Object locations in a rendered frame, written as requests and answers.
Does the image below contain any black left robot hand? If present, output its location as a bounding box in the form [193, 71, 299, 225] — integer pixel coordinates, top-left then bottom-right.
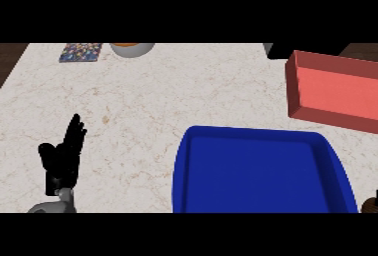
[38, 113, 89, 197]

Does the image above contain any blue tray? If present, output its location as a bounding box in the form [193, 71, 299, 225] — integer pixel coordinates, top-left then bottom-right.
[172, 125, 361, 214]

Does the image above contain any red cardboard box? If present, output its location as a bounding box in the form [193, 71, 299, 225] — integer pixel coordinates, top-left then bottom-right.
[286, 49, 378, 135]

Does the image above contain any brown cupcake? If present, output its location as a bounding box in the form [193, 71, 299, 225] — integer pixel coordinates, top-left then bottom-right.
[361, 196, 378, 214]

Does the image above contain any colourful patterned book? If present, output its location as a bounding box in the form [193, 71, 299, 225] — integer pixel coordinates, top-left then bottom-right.
[58, 43, 104, 64]

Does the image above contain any grey bowl with orange content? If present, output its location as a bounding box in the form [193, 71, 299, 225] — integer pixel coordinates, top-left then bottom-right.
[109, 43, 157, 59]

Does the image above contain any black appliance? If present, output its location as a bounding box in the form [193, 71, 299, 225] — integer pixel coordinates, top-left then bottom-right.
[264, 43, 352, 61]

